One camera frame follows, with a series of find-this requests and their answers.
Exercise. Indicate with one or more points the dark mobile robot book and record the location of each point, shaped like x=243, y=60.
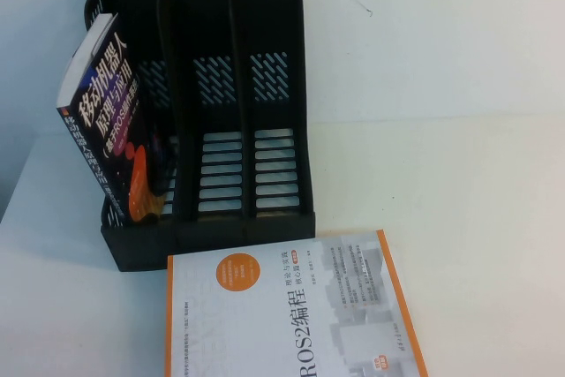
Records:
x=110, y=130

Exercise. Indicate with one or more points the white orange-edged ROS2 book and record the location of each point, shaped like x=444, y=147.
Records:
x=265, y=328

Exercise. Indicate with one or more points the black plastic book stand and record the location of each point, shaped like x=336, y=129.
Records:
x=207, y=10

